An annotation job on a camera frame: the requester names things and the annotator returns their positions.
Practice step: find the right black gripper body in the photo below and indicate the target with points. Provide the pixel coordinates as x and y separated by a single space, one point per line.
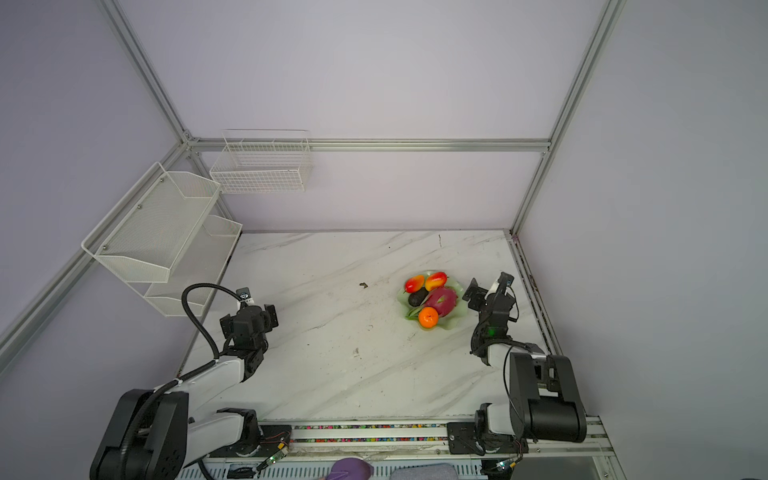
479 304

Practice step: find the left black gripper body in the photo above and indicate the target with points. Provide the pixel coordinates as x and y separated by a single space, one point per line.
269 320

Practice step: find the pink dragon fruit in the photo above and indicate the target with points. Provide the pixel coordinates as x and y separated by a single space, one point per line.
443 299

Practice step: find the red yellow mango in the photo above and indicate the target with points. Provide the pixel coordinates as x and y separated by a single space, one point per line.
414 284
435 280

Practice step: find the orange tangerine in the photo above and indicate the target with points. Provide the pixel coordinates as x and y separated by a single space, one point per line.
428 317

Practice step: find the dark avocado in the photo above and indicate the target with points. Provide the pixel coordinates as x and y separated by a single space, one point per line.
418 297

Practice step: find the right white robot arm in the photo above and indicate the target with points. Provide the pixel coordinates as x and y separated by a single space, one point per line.
541 396

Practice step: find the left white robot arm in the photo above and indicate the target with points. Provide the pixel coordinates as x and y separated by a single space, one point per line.
153 434

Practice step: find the green glass fruit bowl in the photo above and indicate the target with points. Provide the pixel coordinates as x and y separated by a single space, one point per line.
448 322

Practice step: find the white mesh two-tier shelf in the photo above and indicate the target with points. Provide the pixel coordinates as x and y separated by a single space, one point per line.
164 236

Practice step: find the purple cap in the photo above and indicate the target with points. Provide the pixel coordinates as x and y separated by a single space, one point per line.
350 469

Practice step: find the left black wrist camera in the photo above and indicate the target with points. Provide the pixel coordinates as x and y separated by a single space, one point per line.
243 294

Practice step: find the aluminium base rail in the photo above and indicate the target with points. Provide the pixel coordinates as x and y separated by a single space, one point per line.
308 449

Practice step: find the white wire wall basket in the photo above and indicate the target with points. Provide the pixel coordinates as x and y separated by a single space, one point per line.
255 161

